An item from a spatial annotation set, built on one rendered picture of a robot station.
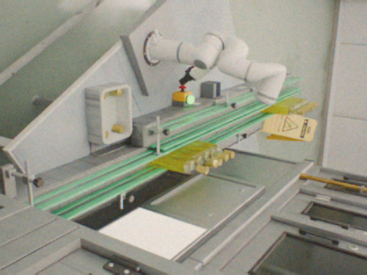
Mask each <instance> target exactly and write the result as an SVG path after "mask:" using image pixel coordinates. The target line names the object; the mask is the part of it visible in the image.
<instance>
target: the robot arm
mask: <svg viewBox="0 0 367 275"><path fill-rule="evenodd" d="M248 52H249V49H248V46H247V45H246V44H245V43H244V41H242V40H241V39H239V38H235V37H234V36H229V35H227V34H222V33H221V32H218V31H207V33H206V34H205V36H203V38H202V41H201V42H200V43H199V45H198V46H197V47H194V46H193V45H192V44H191V43H190V42H186V41H175V40H170V39H165V38H163V36H160V35H159V34H158V28H155V29H154V34H152V36H151V37H150V38H149V39H148V41H147V46H146V54H147V59H148V60H149V61H150V62H152V63H156V62H158V61H167V62H175V63H179V64H184V65H188V66H187V70H185V71H184V72H185V73H186V75H185V76H184V77H183V78H181V79H180V80H179V82H180V84H181V85H182V86H183V85H185V84H186V83H188V81H189V82H190V81H192V80H194V81H196V80H200V79H202V78H203V77H205V75H207V74H208V73H210V71H211V70H212V69H214V68H215V67H216V66H218V70H219V71H220V72H221V73H224V74H226V75H230V76H232V77H234V78H237V79H241V80H243V81H245V82H247V83H255V82H257V83H256V87H255V89H254V96H255V98H256V100H257V101H259V102H260V103H262V104H266V105H267V106H272V105H273V104H275V102H276V100H277V98H278V94H279V92H280V88H281V87H282V86H283V81H284V80H285V75H286V73H287V70H286V67H285V66H284V65H280V64H278V63H273V62H267V63H260V62H257V61H254V60H251V61H249V60H246V58H247V54H248Z"/></svg>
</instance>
